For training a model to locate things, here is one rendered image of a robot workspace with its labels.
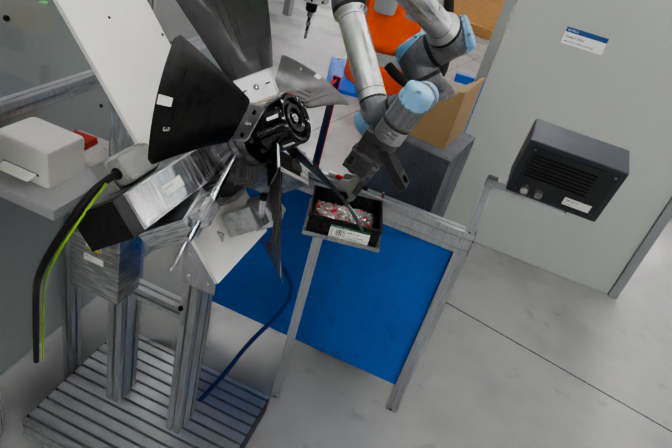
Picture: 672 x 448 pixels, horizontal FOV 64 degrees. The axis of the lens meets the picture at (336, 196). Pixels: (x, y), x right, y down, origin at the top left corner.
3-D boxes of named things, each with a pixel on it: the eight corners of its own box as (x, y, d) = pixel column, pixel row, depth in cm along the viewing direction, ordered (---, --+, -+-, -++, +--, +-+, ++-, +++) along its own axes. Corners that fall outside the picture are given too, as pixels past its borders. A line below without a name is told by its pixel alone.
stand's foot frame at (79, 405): (23, 436, 170) (22, 420, 165) (121, 340, 208) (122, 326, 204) (196, 530, 159) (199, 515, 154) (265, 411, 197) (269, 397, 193)
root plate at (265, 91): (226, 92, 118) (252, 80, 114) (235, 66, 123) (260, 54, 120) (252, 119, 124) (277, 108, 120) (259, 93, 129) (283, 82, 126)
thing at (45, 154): (-16, 172, 137) (-21, 133, 131) (35, 150, 150) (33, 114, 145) (39, 197, 134) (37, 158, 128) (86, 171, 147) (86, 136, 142)
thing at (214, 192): (236, 159, 123) (169, 276, 97) (230, 152, 122) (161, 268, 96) (244, 156, 122) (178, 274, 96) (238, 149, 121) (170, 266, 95)
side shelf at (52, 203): (-25, 185, 136) (-26, 175, 135) (80, 138, 167) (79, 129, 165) (53, 221, 132) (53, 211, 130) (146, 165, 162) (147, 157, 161)
